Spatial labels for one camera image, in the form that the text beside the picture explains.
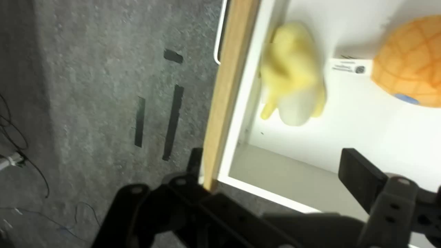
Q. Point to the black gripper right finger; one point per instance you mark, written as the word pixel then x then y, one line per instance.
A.
pixel 400 216

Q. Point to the wooden front white drawer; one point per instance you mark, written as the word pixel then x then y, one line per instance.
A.
pixel 366 138

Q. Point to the short black floor tape strip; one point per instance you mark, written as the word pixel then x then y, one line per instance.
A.
pixel 173 56

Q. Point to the long black floor tape strip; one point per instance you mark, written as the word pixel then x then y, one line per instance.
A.
pixel 172 125

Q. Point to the yellow toy banana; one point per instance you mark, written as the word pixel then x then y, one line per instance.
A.
pixel 296 70

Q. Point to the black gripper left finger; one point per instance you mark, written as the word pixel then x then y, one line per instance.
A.
pixel 151 216

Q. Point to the thin black floor tape strip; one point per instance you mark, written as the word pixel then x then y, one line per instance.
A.
pixel 139 122

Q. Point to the orange toy pineapple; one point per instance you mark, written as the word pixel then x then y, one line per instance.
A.
pixel 408 60

